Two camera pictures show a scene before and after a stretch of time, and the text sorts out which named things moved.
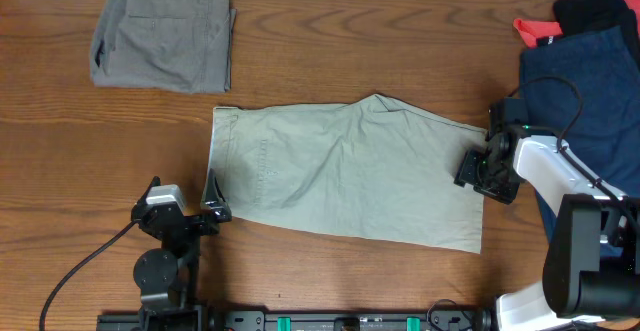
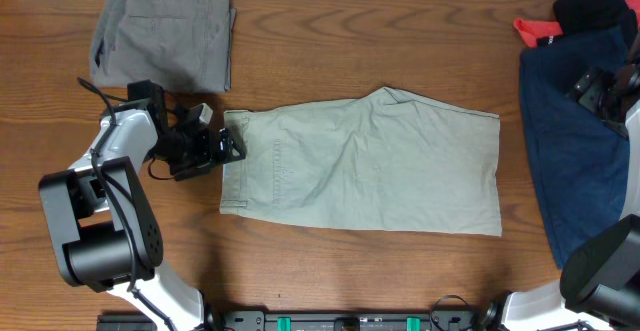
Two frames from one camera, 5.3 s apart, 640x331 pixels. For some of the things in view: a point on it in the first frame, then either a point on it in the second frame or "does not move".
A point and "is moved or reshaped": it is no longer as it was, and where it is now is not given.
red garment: [531, 30] does not move
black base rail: [232, 320] does not move
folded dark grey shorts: [165, 35] does not move
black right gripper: [468, 174] → [592, 91]
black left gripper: [216, 202] → [210, 153]
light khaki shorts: [370, 167] is moved or reshaped
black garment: [594, 7] does not move
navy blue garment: [585, 91] does not move
